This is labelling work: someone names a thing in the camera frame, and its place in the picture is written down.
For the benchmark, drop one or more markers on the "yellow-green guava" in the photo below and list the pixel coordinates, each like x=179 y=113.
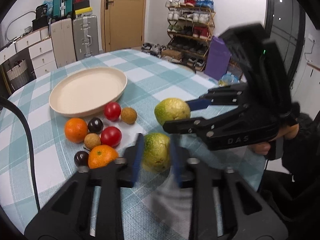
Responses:
x=156 y=155
x=171 y=109

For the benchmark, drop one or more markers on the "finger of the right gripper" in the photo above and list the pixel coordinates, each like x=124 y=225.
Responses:
x=232 y=125
x=233 y=95

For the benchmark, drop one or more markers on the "silver suitcase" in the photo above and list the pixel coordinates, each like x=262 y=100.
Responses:
x=85 y=34

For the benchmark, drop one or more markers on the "right hand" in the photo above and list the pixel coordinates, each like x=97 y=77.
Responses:
x=286 y=132

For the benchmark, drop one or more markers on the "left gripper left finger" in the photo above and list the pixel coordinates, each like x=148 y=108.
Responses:
x=88 y=205

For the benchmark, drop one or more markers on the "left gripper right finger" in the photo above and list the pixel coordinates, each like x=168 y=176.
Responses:
x=224 y=205

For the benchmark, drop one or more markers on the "wooden door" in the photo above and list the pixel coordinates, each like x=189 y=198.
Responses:
x=122 y=24

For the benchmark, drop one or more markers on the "cream round plate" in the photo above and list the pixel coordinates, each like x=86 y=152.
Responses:
x=88 y=91

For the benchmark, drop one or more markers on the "woven laundry basket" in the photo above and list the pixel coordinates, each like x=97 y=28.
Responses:
x=18 y=75

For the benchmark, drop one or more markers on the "white drawer cabinet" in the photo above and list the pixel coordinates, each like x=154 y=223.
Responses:
x=39 y=46

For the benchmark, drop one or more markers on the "purple box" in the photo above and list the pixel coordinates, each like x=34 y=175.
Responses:
x=218 y=59

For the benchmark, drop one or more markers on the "beige suitcase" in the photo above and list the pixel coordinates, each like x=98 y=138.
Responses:
x=63 y=43

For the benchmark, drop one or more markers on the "red tomato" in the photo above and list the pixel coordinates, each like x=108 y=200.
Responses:
x=112 y=111
x=111 y=136

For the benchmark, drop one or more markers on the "stacked shoe boxes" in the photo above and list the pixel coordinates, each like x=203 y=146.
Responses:
x=81 y=8

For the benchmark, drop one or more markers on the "wooden shoe rack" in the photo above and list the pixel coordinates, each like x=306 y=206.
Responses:
x=191 y=29

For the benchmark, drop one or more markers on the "brown longan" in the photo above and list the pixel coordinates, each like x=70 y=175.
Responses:
x=128 y=115
x=91 y=141

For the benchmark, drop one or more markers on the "orange mandarin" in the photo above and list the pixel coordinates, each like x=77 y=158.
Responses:
x=76 y=130
x=101 y=156

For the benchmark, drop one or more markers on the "dark plum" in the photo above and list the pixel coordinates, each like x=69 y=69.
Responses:
x=81 y=158
x=95 y=125

